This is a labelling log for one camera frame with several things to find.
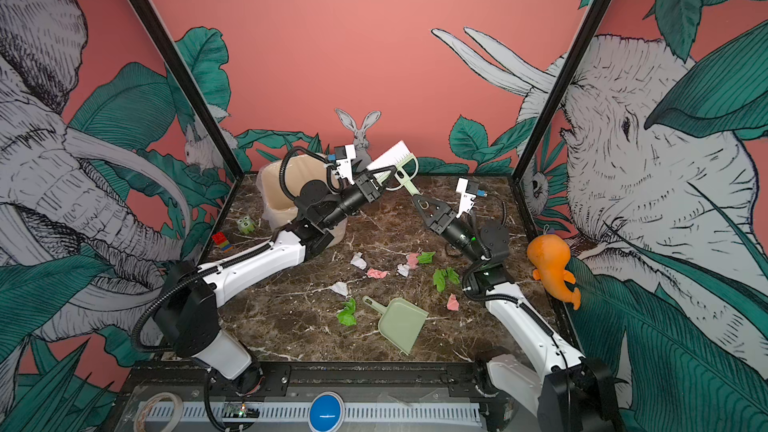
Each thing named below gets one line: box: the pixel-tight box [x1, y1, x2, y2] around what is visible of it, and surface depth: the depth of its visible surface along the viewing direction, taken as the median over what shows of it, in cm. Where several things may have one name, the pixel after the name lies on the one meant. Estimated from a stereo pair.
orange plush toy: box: [527, 234, 581, 310], surface depth 91 cm
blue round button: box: [308, 391, 345, 432], surface depth 70 cm
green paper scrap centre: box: [433, 268, 447, 292], surface depth 92 cm
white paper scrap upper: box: [350, 252, 367, 270], surface depth 97 cm
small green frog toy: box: [237, 216, 255, 234], surface depth 106 cm
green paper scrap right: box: [446, 267, 461, 284], surface depth 95 cm
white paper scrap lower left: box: [329, 281, 349, 297], surface depth 92 cm
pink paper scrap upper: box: [407, 252, 419, 269], surface depth 97 cm
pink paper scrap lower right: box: [447, 293, 460, 311], surface depth 88 cm
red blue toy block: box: [212, 231, 234, 253], surface depth 98 cm
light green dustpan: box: [362, 295, 429, 356], surface depth 86 cm
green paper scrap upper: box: [418, 251, 436, 264], surface depth 97 cm
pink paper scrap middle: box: [367, 268, 388, 279], surface depth 94 cm
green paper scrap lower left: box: [336, 298, 357, 326], surface depth 86 cm
